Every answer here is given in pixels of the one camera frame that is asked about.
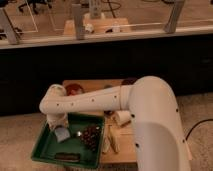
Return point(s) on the right wooden utensil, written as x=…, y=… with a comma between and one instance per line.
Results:
x=113, y=140

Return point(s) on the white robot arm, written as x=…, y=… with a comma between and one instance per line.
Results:
x=158, y=132

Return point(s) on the office chair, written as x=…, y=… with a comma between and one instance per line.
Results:
x=34, y=4

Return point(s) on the black handled brush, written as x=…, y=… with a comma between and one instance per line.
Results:
x=108, y=113

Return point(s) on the wooden utensil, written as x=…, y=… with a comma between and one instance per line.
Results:
x=113, y=140
x=106, y=141

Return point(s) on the left wooden utensil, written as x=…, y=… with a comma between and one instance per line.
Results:
x=106, y=141

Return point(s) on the green plastic tray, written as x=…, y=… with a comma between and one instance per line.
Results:
x=47, y=145

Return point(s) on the dark purple bowl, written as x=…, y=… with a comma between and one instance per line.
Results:
x=128, y=81

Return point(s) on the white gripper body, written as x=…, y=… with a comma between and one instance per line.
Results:
x=57, y=120

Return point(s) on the white mug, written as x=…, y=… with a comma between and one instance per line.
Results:
x=122, y=117

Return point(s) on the blue cup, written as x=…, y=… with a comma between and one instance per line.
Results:
x=107, y=86

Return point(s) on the dark brown bar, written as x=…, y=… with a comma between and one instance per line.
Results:
x=72, y=157

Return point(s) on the red bowl with items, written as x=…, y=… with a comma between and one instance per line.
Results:
x=74, y=89

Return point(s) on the blue sponge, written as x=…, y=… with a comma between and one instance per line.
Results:
x=62, y=134

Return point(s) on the dark grape bunch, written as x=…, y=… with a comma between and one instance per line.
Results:
x=90, y=137

